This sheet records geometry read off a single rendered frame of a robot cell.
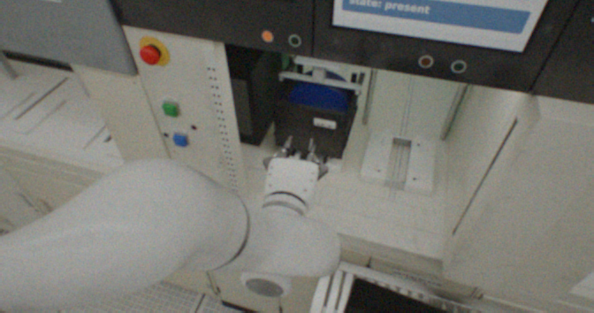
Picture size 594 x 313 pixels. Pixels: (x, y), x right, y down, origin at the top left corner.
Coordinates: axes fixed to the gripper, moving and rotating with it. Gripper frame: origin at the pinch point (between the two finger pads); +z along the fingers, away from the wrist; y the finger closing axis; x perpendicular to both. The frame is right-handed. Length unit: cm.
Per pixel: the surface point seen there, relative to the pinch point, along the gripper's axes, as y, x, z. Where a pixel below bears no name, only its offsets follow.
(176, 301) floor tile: -59, -119, 4
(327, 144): 4.5, -19.4, 21.5
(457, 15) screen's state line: 22.9, 32.4, -1.1
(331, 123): 5.0, -10.9, 21.3
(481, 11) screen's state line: 25.8, 33.3, -1.4
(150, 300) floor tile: -71, -119, 3
